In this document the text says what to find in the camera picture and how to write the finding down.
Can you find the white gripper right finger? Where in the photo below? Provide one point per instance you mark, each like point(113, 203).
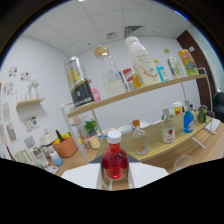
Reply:
point(148, 173)

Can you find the white paper bag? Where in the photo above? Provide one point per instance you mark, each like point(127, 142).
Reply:
point(212, 126)

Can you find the white metal wooden shelf rack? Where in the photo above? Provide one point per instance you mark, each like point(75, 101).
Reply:
point(156, 135)

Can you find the amber liquid bottle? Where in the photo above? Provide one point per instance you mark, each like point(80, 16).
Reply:
point(137, 80)

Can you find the blue label bottle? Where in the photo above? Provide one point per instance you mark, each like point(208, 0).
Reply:
point(162, 73)

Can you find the red white box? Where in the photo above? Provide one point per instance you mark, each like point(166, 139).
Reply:
point(128, 78)

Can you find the yellow red lidded cup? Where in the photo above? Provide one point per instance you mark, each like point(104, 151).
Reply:
point(177, 108)

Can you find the blue liquid bottle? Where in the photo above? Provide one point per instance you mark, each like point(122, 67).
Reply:
point(188, 121)

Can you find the white cup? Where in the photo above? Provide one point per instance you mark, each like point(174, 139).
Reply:
point(124, 129)

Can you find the glass jar of green limes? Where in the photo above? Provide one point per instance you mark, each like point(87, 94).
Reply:
point(202, 115)

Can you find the orange basket with fruit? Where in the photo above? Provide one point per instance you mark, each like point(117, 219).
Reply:
point(65, 146)

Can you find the tall black silver can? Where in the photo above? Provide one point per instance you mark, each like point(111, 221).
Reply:
point(80, 86)

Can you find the clear bottle red label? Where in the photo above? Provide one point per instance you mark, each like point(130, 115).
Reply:
point(168, 131)

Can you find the white bottle blue band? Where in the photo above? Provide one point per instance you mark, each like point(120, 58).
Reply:
point(56, 158)

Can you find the clear glass with ice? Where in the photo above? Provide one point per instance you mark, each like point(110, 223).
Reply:
point(183, 164)

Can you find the pale yellow cup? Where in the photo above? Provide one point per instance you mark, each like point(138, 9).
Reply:
point(94, 142)

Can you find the red liquid bottle white cap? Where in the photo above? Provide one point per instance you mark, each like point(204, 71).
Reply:
point(114, 163)

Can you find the white green mug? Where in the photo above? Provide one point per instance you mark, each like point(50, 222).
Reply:
point(171, 113)

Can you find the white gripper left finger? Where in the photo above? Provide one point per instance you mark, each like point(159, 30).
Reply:
point(81, 175)

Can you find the red rim bowl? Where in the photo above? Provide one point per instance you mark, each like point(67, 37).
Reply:
point(146, 124)

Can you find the wooden wall shelf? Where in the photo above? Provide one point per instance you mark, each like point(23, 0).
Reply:
point(30, 102)

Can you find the brown door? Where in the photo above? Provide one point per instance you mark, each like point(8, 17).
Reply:
point(196, 60)

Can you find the clear bottle green cap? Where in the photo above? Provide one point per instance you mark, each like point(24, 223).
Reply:
point(174, 66)

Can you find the white kettle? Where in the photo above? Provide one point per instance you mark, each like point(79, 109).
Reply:
point(47, 138)

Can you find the glass jar wooden lid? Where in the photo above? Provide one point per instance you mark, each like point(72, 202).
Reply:
point(111, 76)

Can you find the pink bottle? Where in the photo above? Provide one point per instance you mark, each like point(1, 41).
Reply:
point(95, 95)

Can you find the black chair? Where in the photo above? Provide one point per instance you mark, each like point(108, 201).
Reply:
point(218, 111)

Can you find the green potted plant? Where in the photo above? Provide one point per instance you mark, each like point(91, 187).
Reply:
point(90, 126)

